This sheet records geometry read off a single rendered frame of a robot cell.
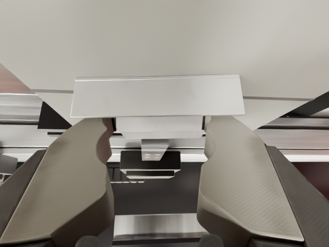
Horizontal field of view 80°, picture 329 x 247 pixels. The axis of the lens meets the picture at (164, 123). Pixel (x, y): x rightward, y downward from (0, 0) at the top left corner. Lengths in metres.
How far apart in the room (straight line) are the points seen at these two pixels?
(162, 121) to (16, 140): 0.40
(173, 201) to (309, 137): 0.44
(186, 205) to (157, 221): 0.52
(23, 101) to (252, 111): 0.22
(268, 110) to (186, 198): 0.59
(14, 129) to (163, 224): 0.41
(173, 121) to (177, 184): 0.56
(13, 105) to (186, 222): 0.22
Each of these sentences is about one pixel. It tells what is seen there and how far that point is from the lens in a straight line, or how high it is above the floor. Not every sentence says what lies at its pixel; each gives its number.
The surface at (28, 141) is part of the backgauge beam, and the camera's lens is 0.52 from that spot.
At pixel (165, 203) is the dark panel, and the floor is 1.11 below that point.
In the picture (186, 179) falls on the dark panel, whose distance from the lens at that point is 0.73.
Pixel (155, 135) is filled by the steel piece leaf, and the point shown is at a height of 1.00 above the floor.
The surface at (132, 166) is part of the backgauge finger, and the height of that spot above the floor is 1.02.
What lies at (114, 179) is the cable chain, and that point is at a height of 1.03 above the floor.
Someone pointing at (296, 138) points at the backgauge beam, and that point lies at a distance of 0.59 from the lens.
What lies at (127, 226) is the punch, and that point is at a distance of 0.21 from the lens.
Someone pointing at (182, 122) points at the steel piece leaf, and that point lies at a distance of 0.17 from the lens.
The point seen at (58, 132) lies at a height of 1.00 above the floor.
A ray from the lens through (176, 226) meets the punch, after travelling 0.22.
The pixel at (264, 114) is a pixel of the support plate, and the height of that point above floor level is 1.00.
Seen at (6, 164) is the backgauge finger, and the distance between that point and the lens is 0.55.
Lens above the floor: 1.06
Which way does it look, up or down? 18 degrees down
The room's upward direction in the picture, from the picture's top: 179 degrees clockwise
